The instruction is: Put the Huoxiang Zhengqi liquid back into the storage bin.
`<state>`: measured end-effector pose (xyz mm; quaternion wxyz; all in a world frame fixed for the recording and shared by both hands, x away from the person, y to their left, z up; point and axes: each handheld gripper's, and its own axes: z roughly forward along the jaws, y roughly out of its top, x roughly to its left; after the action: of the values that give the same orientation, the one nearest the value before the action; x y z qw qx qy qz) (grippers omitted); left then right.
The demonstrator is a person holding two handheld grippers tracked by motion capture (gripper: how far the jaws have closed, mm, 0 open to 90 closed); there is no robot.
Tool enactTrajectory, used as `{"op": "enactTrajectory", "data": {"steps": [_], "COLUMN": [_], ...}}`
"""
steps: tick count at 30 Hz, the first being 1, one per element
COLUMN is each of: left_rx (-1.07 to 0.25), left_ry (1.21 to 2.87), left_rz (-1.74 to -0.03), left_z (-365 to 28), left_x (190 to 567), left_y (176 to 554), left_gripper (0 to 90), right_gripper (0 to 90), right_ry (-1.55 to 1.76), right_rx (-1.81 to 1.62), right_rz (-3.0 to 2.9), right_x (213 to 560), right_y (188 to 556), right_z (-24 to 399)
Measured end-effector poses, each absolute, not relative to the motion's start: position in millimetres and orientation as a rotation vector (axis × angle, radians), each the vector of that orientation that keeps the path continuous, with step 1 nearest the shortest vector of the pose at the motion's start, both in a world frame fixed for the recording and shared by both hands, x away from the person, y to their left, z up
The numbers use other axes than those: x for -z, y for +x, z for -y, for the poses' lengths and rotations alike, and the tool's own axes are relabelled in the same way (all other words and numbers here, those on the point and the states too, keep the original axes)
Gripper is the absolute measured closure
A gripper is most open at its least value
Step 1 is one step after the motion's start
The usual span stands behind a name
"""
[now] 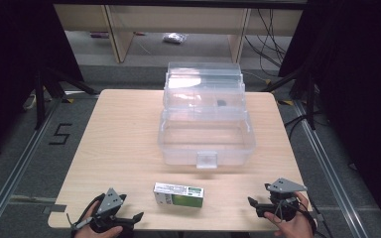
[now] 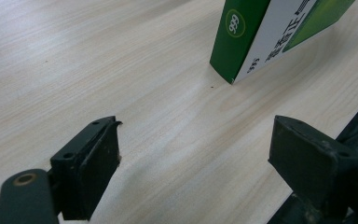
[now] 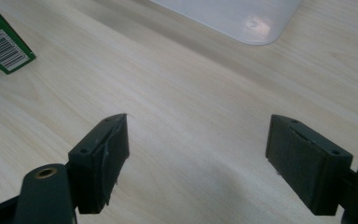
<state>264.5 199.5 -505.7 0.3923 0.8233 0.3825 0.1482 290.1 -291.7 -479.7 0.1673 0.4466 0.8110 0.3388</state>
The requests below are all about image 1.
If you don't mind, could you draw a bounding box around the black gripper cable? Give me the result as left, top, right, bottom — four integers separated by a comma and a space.
306, 196, 334, 238

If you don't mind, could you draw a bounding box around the black metal stand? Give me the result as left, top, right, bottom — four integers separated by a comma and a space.
260, 64, 318, 131
33, 66, 99, 131

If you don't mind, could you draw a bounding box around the light wooden shelf unit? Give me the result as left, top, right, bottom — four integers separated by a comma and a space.
53, 3, 304, 64

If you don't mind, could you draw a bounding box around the person's right hand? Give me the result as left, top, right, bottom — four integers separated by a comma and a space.
263, 191, 316, 238

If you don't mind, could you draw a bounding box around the black curtain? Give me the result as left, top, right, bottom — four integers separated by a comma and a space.
278, 0, 381, 238
0, 0, 85, 167

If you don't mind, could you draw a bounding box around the green and white carton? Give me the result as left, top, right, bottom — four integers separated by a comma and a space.
153, 181, 205, 209

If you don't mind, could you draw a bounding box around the metal floor rail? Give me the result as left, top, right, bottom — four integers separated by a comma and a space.
0, 98, 64, 238
292, 100, 367, 238

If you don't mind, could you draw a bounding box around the grey floor tape patch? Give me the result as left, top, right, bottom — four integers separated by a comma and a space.
42, 203, 68, 215

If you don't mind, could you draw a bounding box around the grey gripper strap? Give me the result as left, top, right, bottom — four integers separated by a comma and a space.
65, 213, 94, 231

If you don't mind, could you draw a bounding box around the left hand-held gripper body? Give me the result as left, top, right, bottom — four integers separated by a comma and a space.
84, 187, 137, 234

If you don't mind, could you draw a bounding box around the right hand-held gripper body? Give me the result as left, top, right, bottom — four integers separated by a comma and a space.
255, 178, 309, 222

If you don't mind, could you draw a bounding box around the person's left hand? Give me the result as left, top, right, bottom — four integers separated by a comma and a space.
73, 200, 124, 238

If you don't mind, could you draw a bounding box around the clear plastic storage box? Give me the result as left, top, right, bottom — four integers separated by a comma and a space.
157, 61, 256, 170

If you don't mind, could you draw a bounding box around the crumpled clear plastic bag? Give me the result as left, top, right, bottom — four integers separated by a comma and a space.
162, 32, 189, 45

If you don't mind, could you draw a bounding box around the black cables bundle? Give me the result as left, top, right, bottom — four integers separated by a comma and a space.
243, 8, 288, 77

